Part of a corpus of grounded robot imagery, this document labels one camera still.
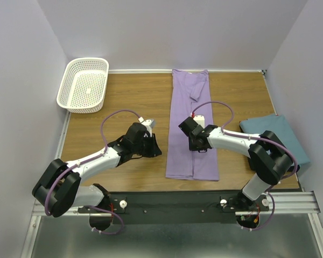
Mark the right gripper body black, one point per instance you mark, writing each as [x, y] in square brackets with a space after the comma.
[195, 145]

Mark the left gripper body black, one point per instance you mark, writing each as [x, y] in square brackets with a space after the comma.
[152, 146]

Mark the purple t shirt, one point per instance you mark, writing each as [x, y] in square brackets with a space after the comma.
[189, 91]

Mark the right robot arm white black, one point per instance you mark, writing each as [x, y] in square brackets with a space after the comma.
[269, 157]

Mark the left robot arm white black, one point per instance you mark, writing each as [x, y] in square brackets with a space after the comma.
[59, 188]

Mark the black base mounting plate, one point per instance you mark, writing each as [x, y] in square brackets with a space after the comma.
[176, 207]

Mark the folded teal t shirt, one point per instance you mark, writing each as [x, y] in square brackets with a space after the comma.
[281, 128]

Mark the white plastic laundry basket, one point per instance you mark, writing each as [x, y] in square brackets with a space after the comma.
[83, 85]

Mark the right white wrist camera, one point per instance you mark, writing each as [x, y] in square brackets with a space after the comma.
[200, 119]

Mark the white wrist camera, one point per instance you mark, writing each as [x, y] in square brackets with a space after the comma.
[200, 119]
[149, 124]

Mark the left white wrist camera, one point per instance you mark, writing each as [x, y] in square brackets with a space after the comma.
[149, 124]

